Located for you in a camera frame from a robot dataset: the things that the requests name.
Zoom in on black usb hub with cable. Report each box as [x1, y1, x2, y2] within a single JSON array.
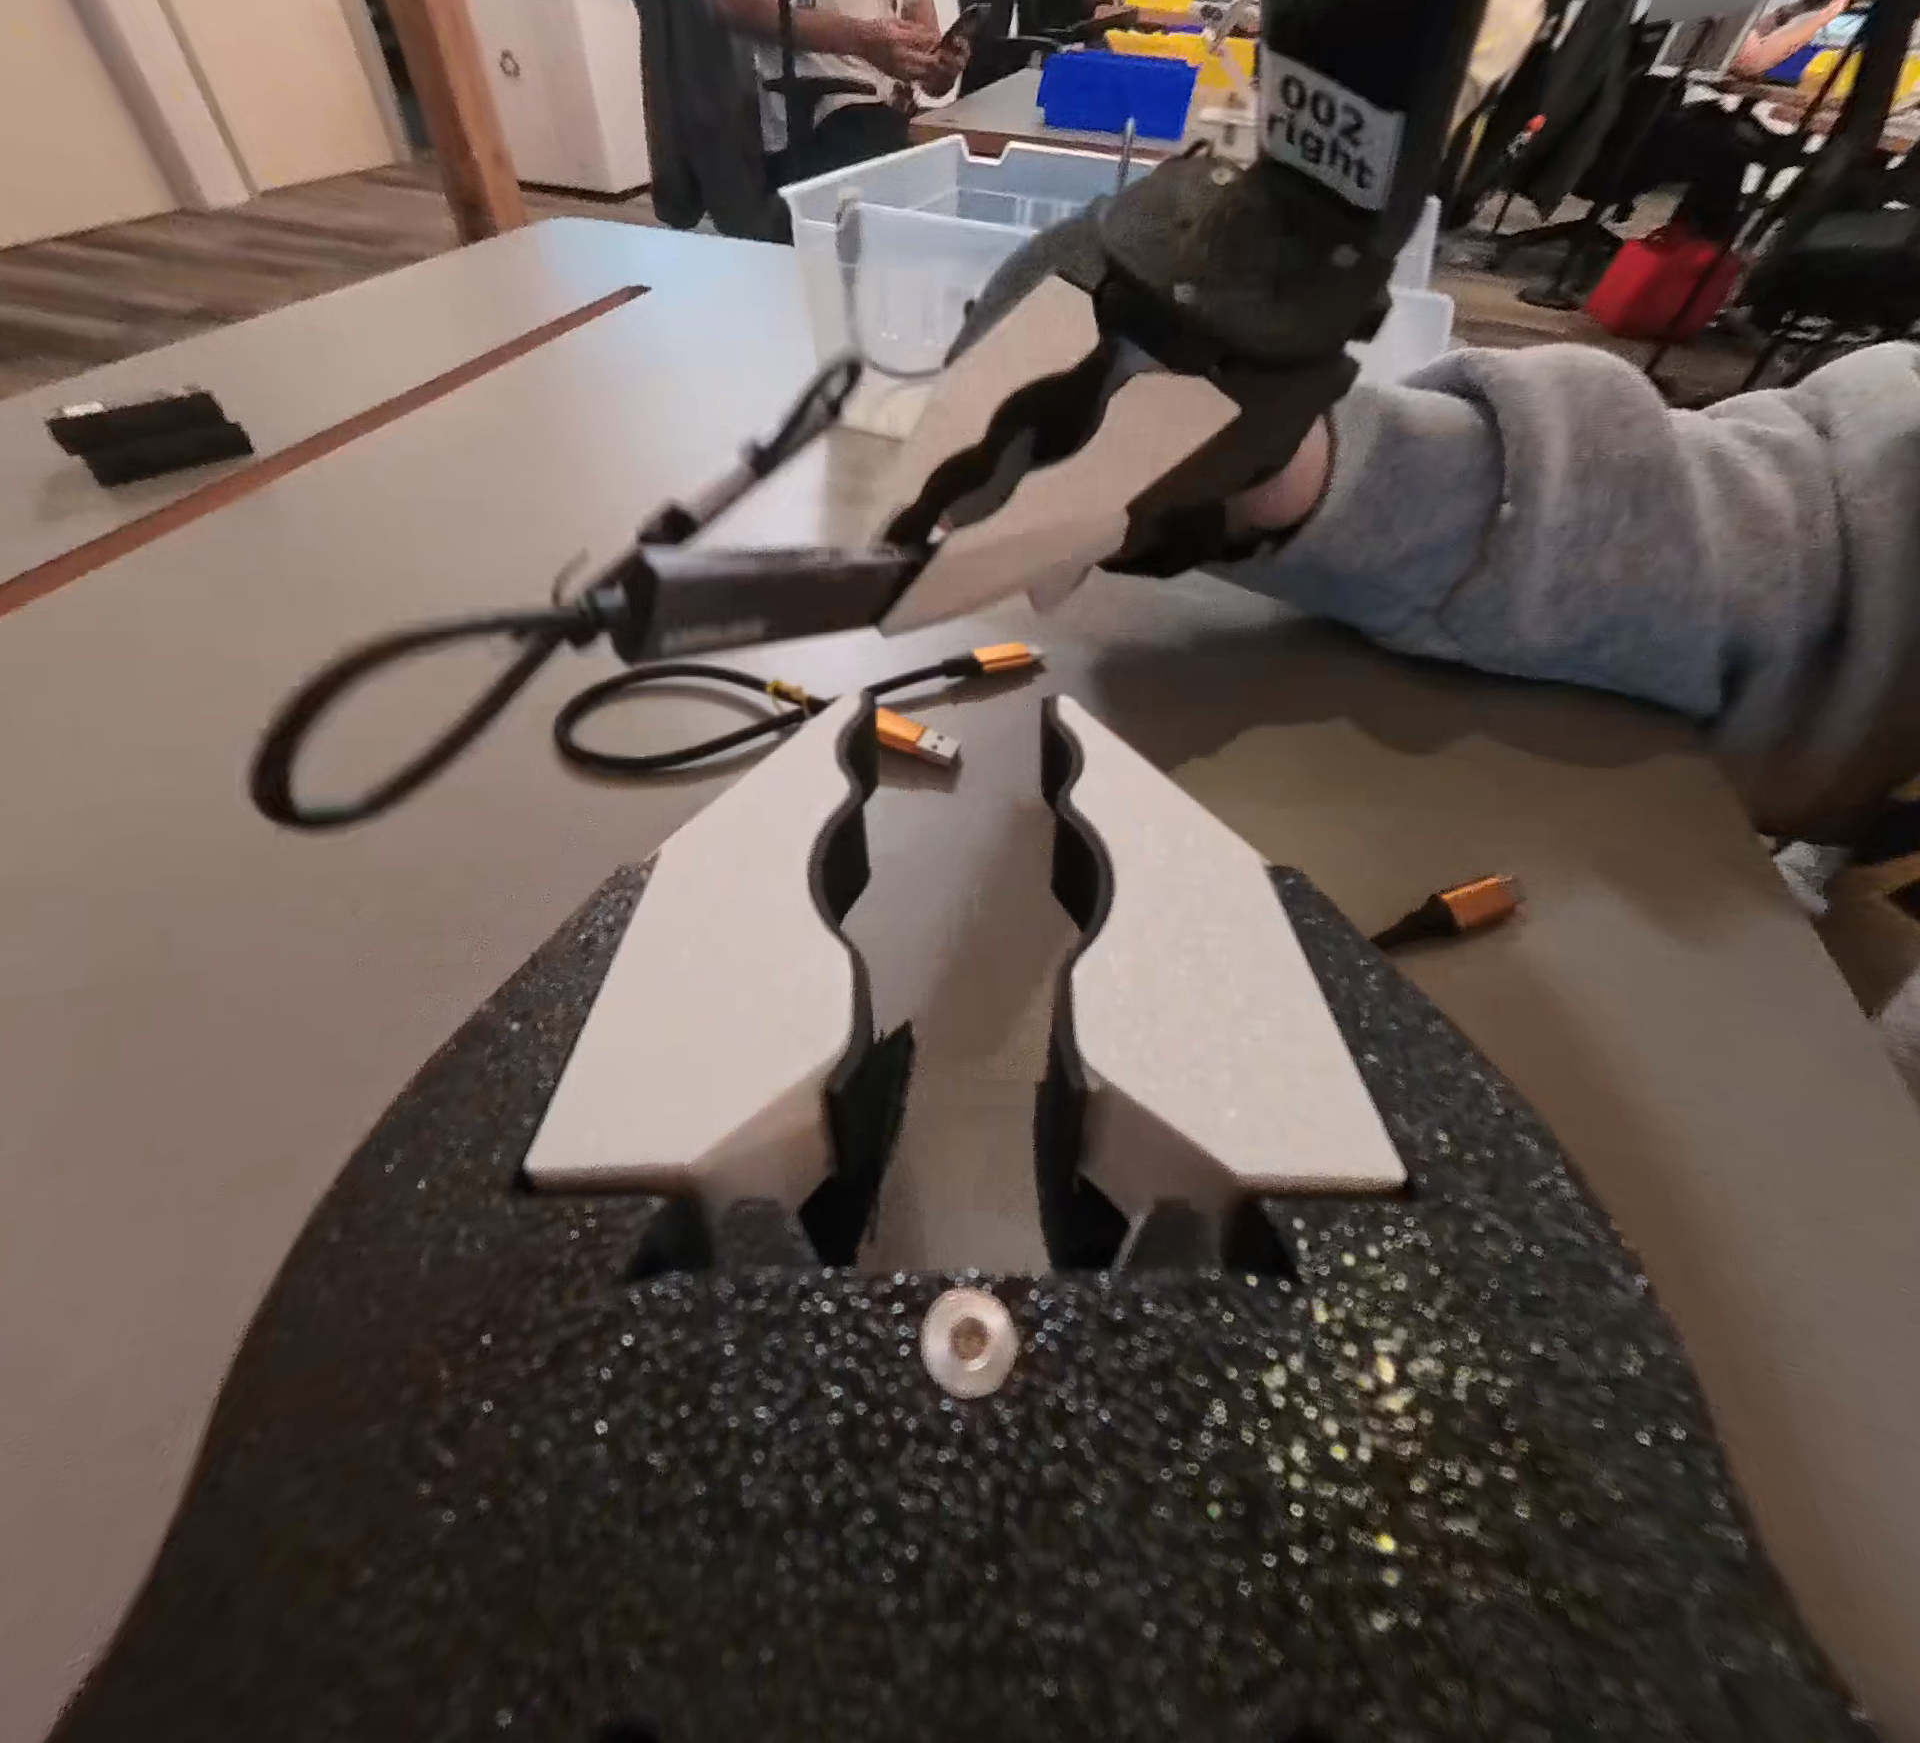
[[248, 356, 920, 834]]

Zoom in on white cabinet with recycling mark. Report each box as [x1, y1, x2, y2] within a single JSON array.
[[455, 0, 656, 202]]

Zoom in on small black ribbed block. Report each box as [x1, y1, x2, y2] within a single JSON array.
[[43, 383, 258, 493]]

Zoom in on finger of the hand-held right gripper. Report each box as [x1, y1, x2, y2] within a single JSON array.
[[885, 274, 1114, 548], [879, 368, 1247, 638]]

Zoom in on clear plastic storage bin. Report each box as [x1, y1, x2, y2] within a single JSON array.
[[779, 133, 1457, 444]]

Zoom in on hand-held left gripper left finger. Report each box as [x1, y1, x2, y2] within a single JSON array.
[[523, 690, 920, 1271]]

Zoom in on blue plastic bin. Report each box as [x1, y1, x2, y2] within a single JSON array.
[[1034, 49, 1205, 143]]

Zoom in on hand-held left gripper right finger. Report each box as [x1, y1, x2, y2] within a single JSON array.
[[1033, 694, 1413, 1271]]

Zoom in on person's right forearm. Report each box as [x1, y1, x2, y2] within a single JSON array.
[[1200, 340, 1920, 847]]

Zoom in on person's right hand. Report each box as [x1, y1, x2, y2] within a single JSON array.
[[1234, 412, 1340, 533]]

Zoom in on black cable with orange plug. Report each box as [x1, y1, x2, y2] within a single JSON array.
[[1369, 874, 1526, 954]]

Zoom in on black jacket on chair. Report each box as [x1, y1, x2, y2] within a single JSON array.
[[605, 0, 798, 249]]

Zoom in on red bag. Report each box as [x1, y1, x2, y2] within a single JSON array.
[[1583, 225, 1746, 345]]

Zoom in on wooden post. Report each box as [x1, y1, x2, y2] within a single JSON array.
[[329, 0, 530, 249]]

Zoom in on short black orange usb cable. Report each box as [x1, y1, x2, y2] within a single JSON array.
[[552, 640, 1046, 779]]

